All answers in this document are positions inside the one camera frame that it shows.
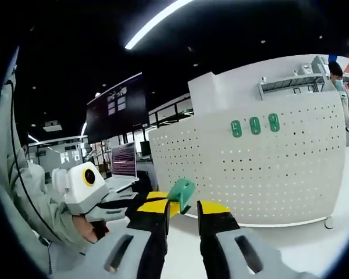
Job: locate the curved ceiling light strip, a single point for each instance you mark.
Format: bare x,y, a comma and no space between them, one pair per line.
151,24

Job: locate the person's left hand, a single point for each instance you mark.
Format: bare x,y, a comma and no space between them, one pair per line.
83,229

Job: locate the white projector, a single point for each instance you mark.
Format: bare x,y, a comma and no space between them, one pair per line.
53,125

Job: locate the green hook assembly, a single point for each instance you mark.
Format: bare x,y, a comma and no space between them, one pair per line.
273,122
236,129
254,126
181,191

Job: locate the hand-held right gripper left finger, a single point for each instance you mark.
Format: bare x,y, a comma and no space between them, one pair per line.
128,250

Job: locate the large black display screen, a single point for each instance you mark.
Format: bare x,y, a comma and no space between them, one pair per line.
119,122

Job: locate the grey metal shelf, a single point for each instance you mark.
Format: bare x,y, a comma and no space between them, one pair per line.
291,81

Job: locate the open laptop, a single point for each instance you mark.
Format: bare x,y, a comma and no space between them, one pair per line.
123,160

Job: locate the small black monitor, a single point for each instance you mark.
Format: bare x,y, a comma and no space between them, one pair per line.
145,148

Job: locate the person's upper body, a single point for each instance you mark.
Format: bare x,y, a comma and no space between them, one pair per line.
5,139

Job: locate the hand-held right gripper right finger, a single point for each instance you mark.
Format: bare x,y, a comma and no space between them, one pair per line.
227,250

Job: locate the white pegboard mounting plate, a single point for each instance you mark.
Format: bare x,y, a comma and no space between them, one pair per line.
264,180

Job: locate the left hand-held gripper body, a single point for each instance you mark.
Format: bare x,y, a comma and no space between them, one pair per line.
78,191

